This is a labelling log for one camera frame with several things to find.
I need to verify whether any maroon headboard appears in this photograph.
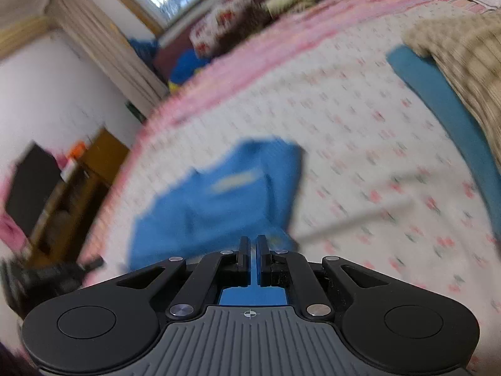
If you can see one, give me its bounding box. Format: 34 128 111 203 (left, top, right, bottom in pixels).
152 0 299 81

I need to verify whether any pink striped blanket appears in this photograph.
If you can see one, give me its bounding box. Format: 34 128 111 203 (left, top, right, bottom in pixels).
129 0 501 142

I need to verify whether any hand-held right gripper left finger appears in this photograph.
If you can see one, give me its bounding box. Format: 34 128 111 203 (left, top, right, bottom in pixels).
116 236 251 319

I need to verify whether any orange object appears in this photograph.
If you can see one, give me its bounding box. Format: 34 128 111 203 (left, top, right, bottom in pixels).
67 141 87 160

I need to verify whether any black monitor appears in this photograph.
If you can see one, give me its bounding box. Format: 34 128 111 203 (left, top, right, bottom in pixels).
4 143 64 236

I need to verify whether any wooden desk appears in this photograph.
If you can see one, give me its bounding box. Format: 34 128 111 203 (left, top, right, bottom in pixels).
28 127 131 260

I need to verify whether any pink bag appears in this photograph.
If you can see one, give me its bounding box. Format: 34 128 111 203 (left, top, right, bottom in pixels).
0 176 33 253

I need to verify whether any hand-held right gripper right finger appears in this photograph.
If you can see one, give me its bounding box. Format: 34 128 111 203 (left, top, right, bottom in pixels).
256 234 389 319

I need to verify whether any floral red pillow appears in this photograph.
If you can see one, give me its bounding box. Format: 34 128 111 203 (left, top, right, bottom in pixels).
189 0 271 55

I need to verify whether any blue yellow striped knit sweater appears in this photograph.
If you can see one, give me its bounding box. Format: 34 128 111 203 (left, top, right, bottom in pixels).
128 136 307 307

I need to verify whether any teal folded cloth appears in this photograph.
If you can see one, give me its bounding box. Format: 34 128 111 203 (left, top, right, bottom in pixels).
386 44 501 240

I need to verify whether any bright blue cloth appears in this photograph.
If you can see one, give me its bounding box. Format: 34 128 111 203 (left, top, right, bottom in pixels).
168 49 213 85

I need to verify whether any beige curtain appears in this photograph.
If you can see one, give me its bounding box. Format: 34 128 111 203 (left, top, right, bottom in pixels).
46 0 170 95

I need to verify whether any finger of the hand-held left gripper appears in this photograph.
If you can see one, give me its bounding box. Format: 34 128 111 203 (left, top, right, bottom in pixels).
77 256 105 273

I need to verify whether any green object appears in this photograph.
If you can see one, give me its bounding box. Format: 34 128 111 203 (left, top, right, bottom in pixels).
125 101 145 123

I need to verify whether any cherry print bedsheet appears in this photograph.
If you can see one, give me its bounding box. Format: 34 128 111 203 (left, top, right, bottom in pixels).
84 0 501 373

